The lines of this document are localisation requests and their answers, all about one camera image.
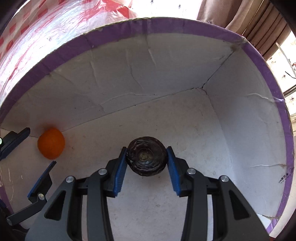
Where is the right brown curtain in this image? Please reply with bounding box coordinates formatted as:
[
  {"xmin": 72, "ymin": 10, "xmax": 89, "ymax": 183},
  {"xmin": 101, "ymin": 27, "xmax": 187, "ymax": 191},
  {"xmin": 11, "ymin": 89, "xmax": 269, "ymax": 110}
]
[{"xmin": 197, "ymin": 0, "xmax": 291, "ymax": 60}]

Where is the large dark passion fruit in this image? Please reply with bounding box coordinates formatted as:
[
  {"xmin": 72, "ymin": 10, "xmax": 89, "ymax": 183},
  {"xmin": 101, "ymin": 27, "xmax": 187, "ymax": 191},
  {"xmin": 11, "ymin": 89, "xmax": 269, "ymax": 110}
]
[{"xmin": 125, "ymin": 137, "xmax": 168, "ymax": 177}]

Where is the purple white cardboard box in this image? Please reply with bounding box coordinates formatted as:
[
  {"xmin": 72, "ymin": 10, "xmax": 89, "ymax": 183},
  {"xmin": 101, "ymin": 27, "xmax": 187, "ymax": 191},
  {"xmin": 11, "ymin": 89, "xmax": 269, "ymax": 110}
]
[{"xmin": 1, "ymin": 18, "xmax": 294, "ymax": 233}]

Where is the large front orange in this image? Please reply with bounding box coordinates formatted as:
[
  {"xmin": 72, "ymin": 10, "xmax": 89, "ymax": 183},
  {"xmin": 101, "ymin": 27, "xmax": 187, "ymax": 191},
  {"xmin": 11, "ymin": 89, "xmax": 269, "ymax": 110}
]
[{"xmin": 37, "ymin": 128, "xmax": 65, "ymax": 160}]

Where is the red white checkered tablecloth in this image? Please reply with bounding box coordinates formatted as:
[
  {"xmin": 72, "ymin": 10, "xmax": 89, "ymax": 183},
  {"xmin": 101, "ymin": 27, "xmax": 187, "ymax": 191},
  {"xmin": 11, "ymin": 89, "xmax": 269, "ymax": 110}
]
[{"xmin": 1, "ymin": 0, "xmax": 136, "ymax": 101}]

